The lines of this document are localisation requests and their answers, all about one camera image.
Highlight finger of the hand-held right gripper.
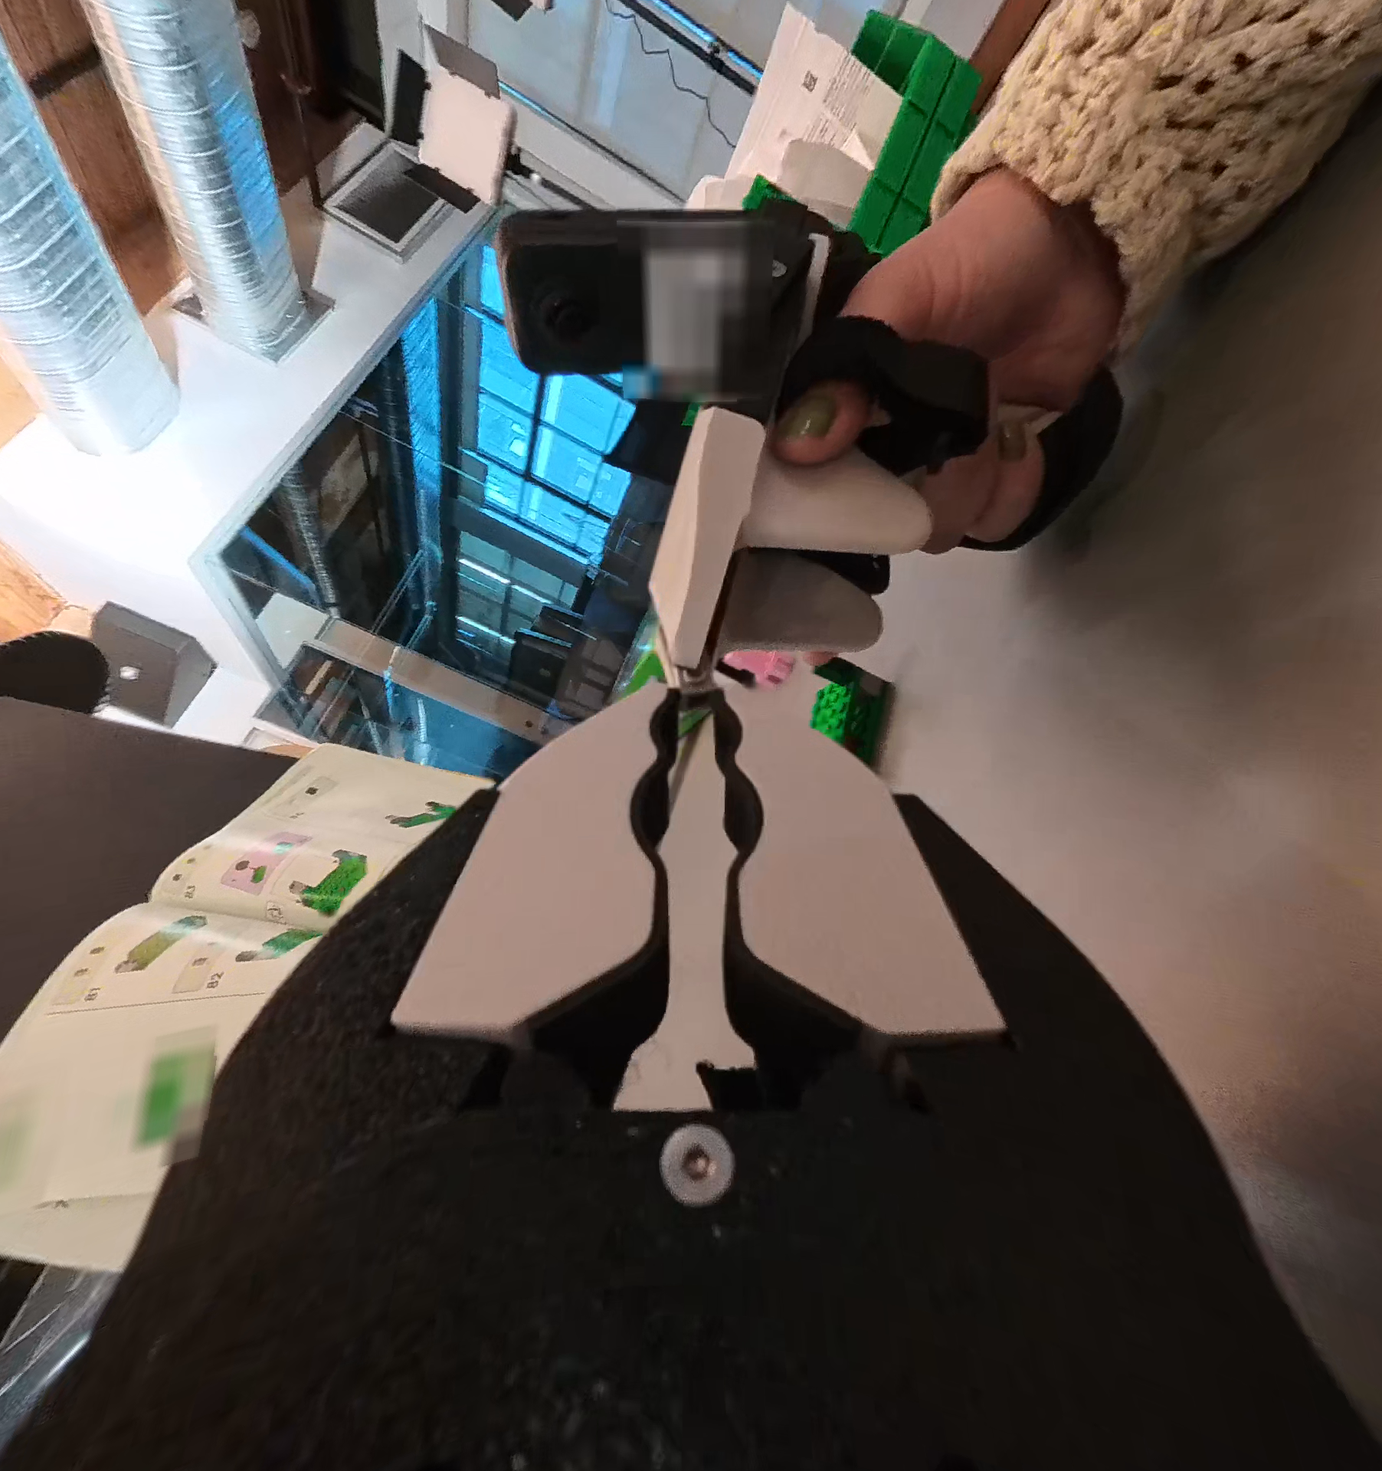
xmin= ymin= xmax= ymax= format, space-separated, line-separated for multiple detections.
xmin=719 ymin=454 xmax=937 ymax=657
xmin=649 ymin=405 xmax=765 ymax=694

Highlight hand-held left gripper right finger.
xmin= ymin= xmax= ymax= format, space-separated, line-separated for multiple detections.
xmin=712 ymin=694 xmax=1010 ymax=1054

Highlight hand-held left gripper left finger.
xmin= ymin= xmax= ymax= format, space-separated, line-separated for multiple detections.
xmin=393 ymin=690 xmax=679 ymax=1050

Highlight green lego build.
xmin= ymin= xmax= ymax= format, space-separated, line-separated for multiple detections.
xmin=811 ymin=660 xmax=895 ymax=768

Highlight person's right forearm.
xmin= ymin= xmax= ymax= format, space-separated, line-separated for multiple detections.
xmin=932 ymin=0 xmax=1382 ymax=360

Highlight person's right hand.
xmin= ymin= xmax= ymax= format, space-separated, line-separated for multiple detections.
xmin=777 ymin=165 xmax=1127 ymax=553

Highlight white square panel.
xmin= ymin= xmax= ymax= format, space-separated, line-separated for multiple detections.
xmin=420 ymin=23 xmax=522 ymax=204

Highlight glass partition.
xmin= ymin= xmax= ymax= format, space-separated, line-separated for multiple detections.
xmin=191 ymin=230 xmax=693 ymax=766

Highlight white paper bags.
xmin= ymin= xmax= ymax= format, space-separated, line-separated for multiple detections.
xmin=724 ymin=0 xmax=877 ymax=216

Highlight green plastic bin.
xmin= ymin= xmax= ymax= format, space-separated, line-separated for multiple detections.
xmin=849 ymin=9 xmax=984 ymax=257

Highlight instruction booklet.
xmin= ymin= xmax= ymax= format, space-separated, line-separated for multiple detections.
xmin=0 ymin=740 xmax=499 ymax=1273

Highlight black box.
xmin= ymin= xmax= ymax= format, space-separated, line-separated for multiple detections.
xmin=91 ymin=601 xmax=218 ymax=728

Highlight black panel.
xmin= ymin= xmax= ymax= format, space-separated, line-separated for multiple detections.
xmin=0 ymin=694 xmax=342 ymax=1076

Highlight silver ventilation duct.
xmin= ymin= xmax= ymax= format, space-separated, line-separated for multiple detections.
xmin=0 ymin=0 xmax=181 ymax=457
xmin=80 ymin=0 xmax=310 ymax=365

